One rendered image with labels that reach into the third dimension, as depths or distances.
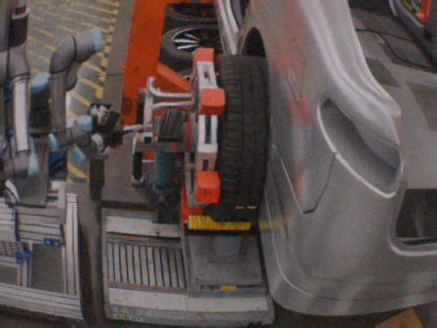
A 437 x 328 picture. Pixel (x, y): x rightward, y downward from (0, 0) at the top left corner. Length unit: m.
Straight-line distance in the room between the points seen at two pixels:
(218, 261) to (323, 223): 1.30
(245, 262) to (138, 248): 0.57
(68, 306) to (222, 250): 0.88
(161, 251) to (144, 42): 1.06
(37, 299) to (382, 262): 1.65
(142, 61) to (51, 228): 0.98
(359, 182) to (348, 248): 0.22
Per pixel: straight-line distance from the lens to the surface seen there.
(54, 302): 2.68
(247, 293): 2.93
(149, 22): 2.82
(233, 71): 2.37
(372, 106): 1.49
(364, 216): 1.61
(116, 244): 3.20
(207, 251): 2.98
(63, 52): 2.25
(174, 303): 2.91
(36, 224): 2.41
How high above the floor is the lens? 2.30
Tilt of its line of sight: 36 degrees down
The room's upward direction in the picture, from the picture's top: 7 degrees clockwise
